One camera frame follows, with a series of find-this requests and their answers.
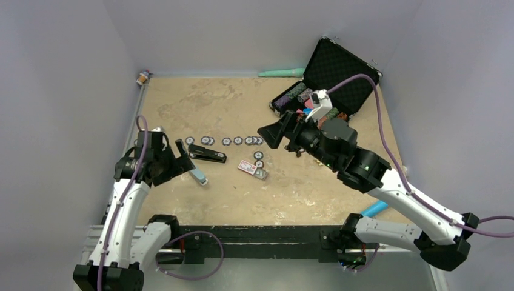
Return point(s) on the poker chip near box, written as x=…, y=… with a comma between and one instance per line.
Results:
x=259, y=164

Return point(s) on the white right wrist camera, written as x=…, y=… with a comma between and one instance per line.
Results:
x=321, y=103

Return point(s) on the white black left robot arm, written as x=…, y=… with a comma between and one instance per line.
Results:
x=120, y=258

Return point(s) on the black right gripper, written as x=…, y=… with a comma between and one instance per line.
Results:
x=290, y=125

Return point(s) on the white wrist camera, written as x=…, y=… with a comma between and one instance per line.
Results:
x=158, y=131
x=321, y=103

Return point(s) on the black stapler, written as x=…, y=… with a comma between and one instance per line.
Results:
x=204, y=154

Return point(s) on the blue pen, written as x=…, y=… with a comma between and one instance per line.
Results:
x=375, y=209

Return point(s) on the aluminium frame rail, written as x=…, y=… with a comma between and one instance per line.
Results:
x=119, y=260

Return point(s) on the black poker chip case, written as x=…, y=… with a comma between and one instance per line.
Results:
x=329, y=65

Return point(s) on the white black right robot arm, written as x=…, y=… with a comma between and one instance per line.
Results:
x=438, y=234

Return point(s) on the light blue stapler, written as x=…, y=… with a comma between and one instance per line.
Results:
x=199, y=176

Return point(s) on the mint green tube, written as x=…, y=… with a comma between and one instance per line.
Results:
x=286, y=73

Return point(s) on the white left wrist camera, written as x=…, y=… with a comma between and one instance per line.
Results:
x=158, y=131

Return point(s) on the poker chip row right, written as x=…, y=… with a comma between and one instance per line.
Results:
x=238, y=140

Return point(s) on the poker chip above box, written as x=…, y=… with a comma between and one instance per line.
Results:
x=258, y=155

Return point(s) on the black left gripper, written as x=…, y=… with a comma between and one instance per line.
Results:
x=179, y=165

